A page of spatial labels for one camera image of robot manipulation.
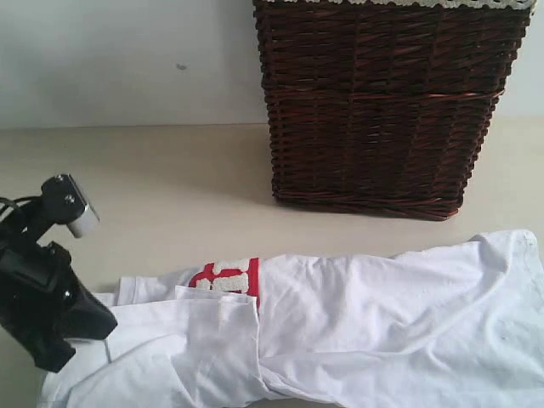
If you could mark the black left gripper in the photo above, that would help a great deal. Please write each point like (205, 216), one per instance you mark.
(37, 305)

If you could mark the dark brown wicker basket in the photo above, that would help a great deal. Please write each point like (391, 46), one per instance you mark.
(381, 109)

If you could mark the white t-shirt red lettering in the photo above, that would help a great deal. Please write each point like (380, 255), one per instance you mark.
(451, 326)

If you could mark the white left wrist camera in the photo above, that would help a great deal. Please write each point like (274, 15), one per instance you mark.
(66, 204)

